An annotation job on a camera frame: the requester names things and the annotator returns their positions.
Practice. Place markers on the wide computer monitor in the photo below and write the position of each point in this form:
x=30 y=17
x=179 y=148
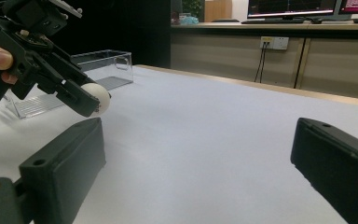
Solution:
x=292 y=6

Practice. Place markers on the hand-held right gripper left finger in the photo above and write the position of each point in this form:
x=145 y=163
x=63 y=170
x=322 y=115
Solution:
x=68 y=165

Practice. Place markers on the clear plastic storage box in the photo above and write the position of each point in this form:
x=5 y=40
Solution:
x=121 y=67

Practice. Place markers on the light blue packet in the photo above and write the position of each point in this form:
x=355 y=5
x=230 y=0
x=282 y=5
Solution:
x=189 y=20

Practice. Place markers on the green plant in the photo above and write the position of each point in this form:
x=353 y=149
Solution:
x=192 y=6

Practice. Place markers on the wooden cabinet panel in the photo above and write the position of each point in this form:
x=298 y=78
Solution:
x=218 y=10

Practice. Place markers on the black computer mouse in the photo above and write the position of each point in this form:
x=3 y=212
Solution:
x=315 y=20

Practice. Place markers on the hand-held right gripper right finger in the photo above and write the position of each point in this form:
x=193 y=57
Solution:
x=335 y=165

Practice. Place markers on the long wooden counter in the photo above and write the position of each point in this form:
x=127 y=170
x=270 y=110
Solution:
x=223 y=54

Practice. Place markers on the white wall socket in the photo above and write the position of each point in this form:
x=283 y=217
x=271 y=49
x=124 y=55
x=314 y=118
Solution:
x=278 y=43

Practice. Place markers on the white ping pong ball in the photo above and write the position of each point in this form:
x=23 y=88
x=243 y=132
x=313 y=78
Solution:
x=102 y=96

